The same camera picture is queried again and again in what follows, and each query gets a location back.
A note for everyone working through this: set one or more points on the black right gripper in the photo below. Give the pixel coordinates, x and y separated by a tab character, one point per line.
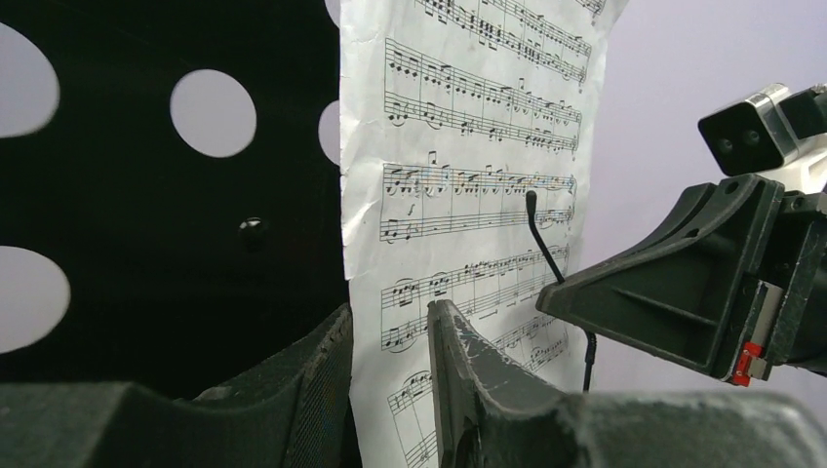
691	293

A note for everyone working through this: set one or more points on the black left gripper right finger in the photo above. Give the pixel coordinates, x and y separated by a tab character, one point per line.
491	412

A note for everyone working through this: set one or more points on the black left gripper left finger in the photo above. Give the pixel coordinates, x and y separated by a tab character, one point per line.
287	411

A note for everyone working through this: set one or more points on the black folding music stand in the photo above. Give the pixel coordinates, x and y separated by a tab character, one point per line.
171	190

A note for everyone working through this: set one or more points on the sheet music page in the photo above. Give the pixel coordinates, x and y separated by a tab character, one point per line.
450	113

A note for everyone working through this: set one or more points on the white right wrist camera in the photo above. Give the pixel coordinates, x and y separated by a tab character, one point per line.
773	133

